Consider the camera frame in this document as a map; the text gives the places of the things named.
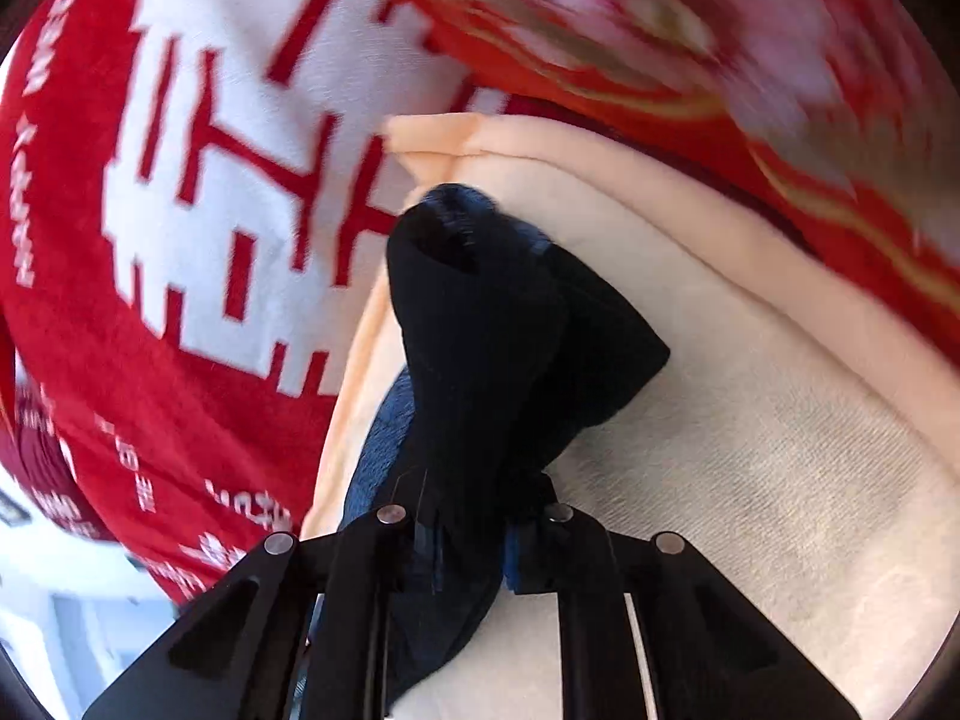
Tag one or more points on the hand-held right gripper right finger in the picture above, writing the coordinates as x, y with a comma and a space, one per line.
585, 592

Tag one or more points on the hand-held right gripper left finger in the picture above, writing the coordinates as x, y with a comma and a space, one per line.
367, 585

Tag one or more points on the black pants with blue stripes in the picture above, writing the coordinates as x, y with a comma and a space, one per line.
487, 360

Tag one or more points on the cream blanket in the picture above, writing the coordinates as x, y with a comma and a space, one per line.
750, 427

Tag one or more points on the red printed blanket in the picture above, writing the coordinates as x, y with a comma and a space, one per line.
75, 352

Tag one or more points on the red patterned cushion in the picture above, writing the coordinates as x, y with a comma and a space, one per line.
675, 15

